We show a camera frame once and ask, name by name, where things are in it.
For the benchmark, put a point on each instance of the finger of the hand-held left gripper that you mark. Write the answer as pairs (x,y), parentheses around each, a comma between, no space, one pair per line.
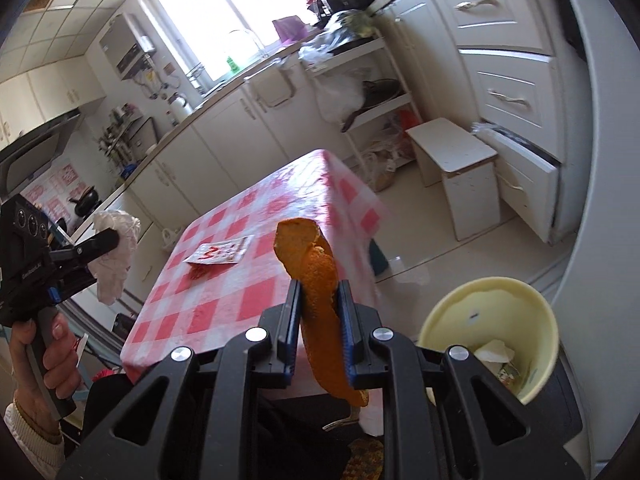
(95,247)

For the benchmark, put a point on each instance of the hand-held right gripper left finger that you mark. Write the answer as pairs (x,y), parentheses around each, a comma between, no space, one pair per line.
(293,345)

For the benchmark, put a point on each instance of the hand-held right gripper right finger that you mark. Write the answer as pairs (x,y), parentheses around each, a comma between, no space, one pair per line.
(346,340)

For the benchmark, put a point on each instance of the white paper towel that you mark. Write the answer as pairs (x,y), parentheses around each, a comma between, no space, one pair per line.
(117,270)

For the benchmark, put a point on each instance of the large orange peel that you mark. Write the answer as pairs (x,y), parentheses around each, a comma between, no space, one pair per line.
(320,280)

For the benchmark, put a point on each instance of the pale yellow bin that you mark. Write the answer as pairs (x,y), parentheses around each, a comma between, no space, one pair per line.
(495,305)

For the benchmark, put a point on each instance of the person's left forearm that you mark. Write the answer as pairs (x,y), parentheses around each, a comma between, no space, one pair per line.
(30,435)

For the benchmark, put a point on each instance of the person's left hand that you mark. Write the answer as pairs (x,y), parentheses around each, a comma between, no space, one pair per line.
(65,360)

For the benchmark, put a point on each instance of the black clay pot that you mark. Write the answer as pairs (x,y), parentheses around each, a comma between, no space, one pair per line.
(85,201)

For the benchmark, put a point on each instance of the red white checked tablecloth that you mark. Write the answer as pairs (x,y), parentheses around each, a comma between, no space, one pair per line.
(240,305)

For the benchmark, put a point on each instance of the floral bag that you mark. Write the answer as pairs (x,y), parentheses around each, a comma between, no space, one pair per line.
(170,237)

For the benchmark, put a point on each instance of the black floor bag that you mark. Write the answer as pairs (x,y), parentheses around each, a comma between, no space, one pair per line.
(124,329)

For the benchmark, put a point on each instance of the range hood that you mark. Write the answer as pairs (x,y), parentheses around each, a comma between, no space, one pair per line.
(35,150)

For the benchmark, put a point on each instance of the utensil rack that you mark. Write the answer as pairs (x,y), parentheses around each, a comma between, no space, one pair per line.
(120,132)

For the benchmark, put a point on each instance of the red printed leaflet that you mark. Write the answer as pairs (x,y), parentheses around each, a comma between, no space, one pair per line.
(220,251)

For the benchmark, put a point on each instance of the colourful knitted cushion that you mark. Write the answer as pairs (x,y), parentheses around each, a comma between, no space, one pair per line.
(365,460)

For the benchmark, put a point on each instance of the dark cutting board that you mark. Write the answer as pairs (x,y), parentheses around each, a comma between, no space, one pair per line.
(142,134)

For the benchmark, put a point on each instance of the white paper scrap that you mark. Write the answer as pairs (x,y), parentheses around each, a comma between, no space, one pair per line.
(492,352)

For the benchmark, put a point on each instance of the white thermos jug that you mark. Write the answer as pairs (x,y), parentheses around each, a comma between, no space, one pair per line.
(179,107)

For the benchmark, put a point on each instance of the white base cabinets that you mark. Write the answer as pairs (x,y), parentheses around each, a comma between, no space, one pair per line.
(225,135)

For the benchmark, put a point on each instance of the translucent plastic bag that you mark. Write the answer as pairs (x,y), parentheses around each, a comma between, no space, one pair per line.
(380,170)

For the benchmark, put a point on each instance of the grey water heater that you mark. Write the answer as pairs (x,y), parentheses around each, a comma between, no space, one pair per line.
(125,45)

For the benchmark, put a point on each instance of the white wooden stool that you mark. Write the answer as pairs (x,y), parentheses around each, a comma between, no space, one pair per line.
(450,145)

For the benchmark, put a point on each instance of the red plastic bag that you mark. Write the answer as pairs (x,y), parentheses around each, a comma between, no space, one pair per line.
(409,121)

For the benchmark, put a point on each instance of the green dish soap bottle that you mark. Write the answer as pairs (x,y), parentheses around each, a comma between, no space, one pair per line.
(233,65)

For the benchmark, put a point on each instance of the white plastic bag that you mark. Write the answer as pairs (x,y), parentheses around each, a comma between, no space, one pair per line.
(335,97)

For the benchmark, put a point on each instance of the white towel rack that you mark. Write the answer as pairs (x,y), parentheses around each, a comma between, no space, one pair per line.
(272,72)

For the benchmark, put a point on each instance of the black wok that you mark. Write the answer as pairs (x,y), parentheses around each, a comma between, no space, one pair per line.
(380,90)

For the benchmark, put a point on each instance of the chrome faucet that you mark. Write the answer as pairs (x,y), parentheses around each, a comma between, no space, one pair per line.
(257,42)

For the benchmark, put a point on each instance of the window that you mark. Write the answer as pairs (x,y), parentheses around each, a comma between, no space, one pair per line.
(220,10)

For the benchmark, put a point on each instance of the white rolling shelf cart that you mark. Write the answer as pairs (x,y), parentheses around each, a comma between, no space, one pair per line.
(360,55)

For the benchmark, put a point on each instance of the purple bag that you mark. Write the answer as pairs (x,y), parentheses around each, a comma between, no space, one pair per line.
(289,31)

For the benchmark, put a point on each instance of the dark bag of vegetables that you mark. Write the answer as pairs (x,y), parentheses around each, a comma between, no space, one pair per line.
(350,30)

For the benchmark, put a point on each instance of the white drawer unit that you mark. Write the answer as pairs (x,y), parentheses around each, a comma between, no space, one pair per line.
(500,60)

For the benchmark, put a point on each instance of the pink wall stickers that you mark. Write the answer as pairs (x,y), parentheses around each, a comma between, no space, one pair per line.
(60,180)

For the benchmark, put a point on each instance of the white wall cabinets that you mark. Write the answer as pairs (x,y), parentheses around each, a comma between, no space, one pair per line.
(50,95)

